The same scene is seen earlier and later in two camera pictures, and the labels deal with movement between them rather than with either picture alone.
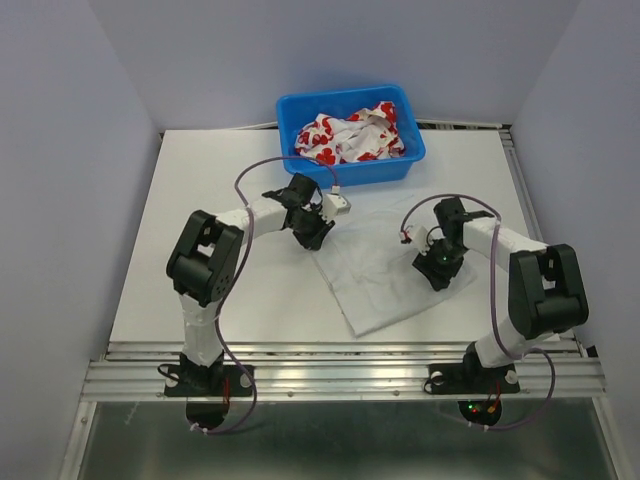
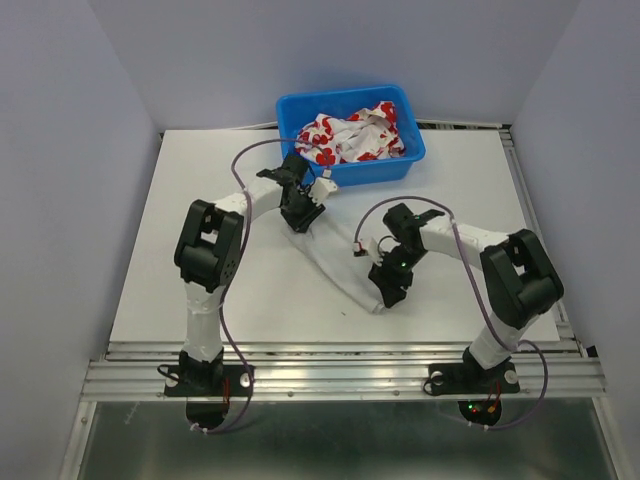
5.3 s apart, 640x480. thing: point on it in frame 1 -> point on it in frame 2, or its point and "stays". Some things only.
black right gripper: x=425 y=265 -> x=389 y=281
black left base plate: x=208 y=380 stays
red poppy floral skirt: x=364 y=136 stays
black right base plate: x=467 y=378 stays
